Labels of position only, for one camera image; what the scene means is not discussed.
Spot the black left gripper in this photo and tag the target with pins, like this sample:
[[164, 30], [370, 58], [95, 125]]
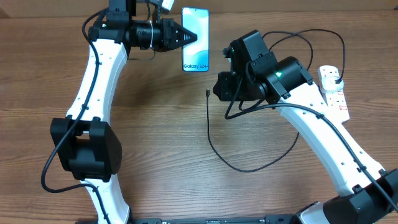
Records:
[[169, 27]]

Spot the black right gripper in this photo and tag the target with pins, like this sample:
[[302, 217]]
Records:
[[223, 92]]

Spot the blue Galaxy smartphone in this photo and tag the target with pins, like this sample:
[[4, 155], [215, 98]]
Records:
[[195, 55]]

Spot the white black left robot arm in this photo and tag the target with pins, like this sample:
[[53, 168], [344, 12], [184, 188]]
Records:
[[84, 141]]

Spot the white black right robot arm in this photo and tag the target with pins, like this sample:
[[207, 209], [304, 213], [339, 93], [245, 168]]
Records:
[[366, 191]]

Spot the white USB charger plug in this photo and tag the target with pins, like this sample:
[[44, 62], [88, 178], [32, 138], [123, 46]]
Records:
[[331, 84]]

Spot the white power strip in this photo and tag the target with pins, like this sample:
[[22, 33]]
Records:
[[336, 101]]

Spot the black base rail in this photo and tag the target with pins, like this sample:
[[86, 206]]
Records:
[[268, 219]]

